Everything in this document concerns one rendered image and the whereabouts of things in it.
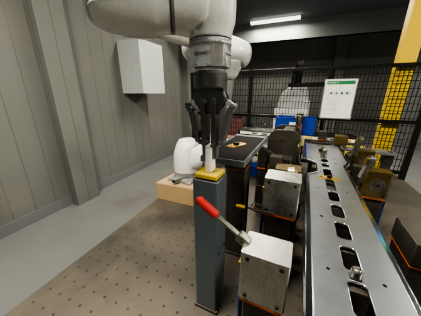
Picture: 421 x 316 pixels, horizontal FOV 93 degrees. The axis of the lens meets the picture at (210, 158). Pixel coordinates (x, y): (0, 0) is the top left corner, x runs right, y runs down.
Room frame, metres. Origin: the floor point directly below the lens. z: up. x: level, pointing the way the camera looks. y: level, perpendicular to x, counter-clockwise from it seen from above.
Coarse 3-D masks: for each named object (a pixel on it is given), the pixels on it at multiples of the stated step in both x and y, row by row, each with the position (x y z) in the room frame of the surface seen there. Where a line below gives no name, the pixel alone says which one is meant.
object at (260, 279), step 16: (256, 240) 0.33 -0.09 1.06; (272, 240) 0.33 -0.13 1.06; (256, 256) 0.29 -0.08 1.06; (272, 256) 0.29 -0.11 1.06; (288, 256) 0.29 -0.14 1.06; (240, 272) 0.30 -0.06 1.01; (256, 272) 0.29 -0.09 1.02; (272, 272) 0.28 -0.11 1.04; (288, 272) 0.27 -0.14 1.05; (240, 288) 0.30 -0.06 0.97; (256, 288) 0.29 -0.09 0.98; (272, 288) 0.28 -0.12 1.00; (240, 304) 0.33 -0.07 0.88; (256, 304) 0.29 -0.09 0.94; (272, 304) 0.27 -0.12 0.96
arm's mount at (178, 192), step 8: (168, 176) 1.26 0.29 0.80; (160, 184) 1.13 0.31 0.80; (168, 184) 1.11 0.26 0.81; (176, 184) 1.11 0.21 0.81; (184, 184) 1.11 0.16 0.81; (192, 184) 1.11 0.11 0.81; (160, 192) 1.13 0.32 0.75; (168, 192) 1.11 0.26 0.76; (176, 192) 1.08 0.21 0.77; (184, 192) 1.06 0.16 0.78; (192, 192) 1.04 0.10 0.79; (168, 200) 1.11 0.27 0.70; (176, 200) 1.09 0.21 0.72; (184, 200) 1.06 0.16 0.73; (192, 200) 1.04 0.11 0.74
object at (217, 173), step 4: (204, 168) 0.50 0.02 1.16; (216, 168) 0.50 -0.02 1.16; (196, 172) 0.46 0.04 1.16; (200, 172) 0.46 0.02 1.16; (204, 172) 0.46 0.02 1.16; (208, 172) 0.46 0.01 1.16; (212, 172) 0.46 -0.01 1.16; (216, 172) 0.46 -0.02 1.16; (220, 172) 0.46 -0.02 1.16; (224, 172) 0.49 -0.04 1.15; (196, 176) 0.46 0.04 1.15; (200, 176) 0.45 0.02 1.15; (204, 176) 0.45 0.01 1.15; (208, 176) 0.45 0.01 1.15; (212, 176) 0.44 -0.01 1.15; (216, 176) 0.44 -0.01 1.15; (220, 176) 0.46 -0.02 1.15; (212, 180) 0.44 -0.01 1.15; (216, 180) 0.44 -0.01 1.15
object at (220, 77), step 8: (200, 72) 0.45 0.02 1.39; (208, 72) 0.44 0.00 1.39; (216, 72) 0.44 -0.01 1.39; (224, 72) 0.46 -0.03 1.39; (200, 80) 0.45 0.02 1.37; (208, 80) 0.44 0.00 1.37; (216, 80) 0.44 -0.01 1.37; (224, 80) 0.46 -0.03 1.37; (200, 88) 0.45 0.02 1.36; (208, 88) 0.44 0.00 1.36; (216, 88) 0.45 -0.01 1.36; (224, 88) 0.46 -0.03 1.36; (200, 96) 0.48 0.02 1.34; (208, 96) 0.47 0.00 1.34; (216, 96) 0.46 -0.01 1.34; (224, 96) 0.45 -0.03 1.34; (208, 104) 0.47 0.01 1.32; (216, 104) 0.46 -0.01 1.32; (224, 104) 0.47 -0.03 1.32; (208, 112) 0.47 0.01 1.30; (216, 112) 0.46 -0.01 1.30
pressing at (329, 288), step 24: (312, 144) 1.37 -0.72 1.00; (336, 168) 0.90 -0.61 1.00; (312, 192) 0.65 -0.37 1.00; (336, 192) 0.65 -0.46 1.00; (312, 216) 0.50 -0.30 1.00; (360, 216) 0.50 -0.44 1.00; (312, 240) 0.40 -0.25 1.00; (336, 240) 0.40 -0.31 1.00; (360, 240) 0.40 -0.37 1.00; (384, 240) 0.41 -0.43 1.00; (312, 264) 0.33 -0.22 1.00; (336, 264) 0.33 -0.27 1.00; (360, 264) 0.33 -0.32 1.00; (384, 264) 0.33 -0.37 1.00; (312, 288) 0.27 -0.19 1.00; (336, 288) 0.28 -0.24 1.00; (384, 288) 0.28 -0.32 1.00; (408, 288) 0.28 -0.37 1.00; (312, 312) 0.23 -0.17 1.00; (336, 312) 0.23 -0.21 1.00; (384, 312) 0.23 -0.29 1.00; (408, 312) 0.23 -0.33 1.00
